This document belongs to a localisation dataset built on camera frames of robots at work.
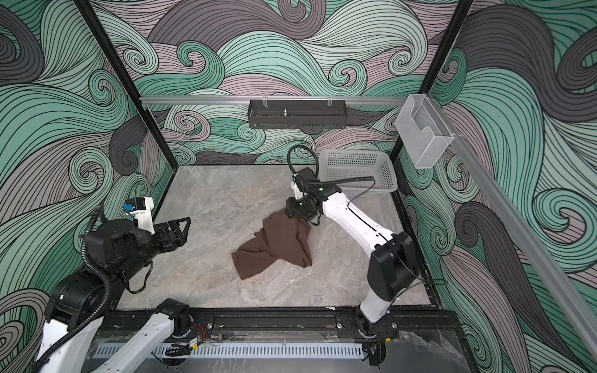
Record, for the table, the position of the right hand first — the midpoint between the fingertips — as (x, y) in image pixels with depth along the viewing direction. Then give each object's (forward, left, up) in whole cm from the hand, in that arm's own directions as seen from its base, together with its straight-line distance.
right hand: (291, 210), depth 83 cm
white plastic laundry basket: (+39, -23, -14) cm, 47 cm away
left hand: (-14, +29, +17) cm, 37 cm away
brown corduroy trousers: (-5, +4, -14) cm, 15 cm away
